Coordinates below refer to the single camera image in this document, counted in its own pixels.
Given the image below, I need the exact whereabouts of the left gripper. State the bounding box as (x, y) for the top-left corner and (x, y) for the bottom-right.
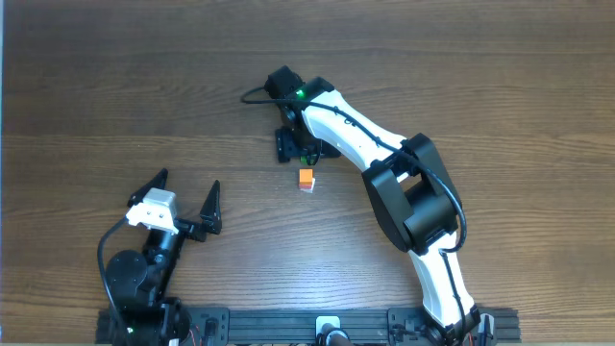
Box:
(126, 167), (224, 243)

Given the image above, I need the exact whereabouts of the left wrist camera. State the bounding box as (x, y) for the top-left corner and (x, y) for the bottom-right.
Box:
(125, 187), (180, 236)

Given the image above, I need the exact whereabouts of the mounting rail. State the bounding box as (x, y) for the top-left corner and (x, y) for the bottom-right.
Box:
(95, 306), (522, 346)

